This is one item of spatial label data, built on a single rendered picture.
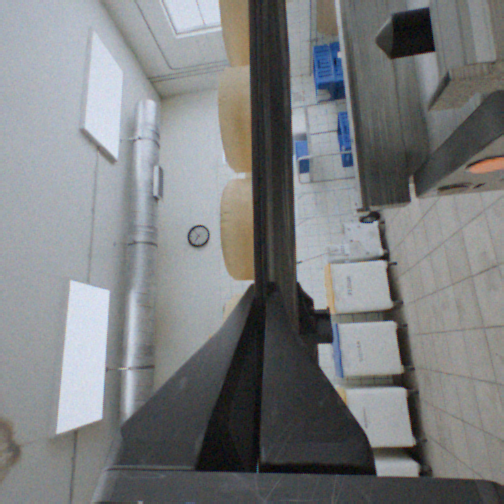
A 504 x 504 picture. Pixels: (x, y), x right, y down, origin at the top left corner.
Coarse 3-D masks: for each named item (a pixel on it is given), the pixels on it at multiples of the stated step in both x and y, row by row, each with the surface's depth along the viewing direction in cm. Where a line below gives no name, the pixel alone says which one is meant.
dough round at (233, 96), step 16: (224, 80) 15; (240, 80) 15; (224, 96) 15; (240, 96) 15; (224, 112) 15; (240, 112) 15; (224, 128) 15; (240, 128) 15; (224, 144) 16; (240, 144) 16; (240, 160) 16
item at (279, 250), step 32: (256, 0) 13; (256, 32) 13; (256, 64) 13; (288, 64) 45; (256, 96) 13; (288, 96) 41; (256, 128) 13; (288, 128) 37; (256, 160) 13; (288, 160) 34; (256, 192) 12; (288, 192) 32; (256, 224) 12; (288, 224) 29; (256, 256) 12; (288, 256) 27; (256, 288) 12; (288, 288) 26; (256, 320) 12; (256, 352) 12; (256, 384) 12
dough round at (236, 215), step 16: (224, 192) 16; (240, 192) 15; (224, 208) 15; (240, 208) 15; (224, 224) 15; (240, 224) 15; (224, 240) 15; (240, 240) 15; (224, 256) 15; (240, 256) 15; (240, 272) 16
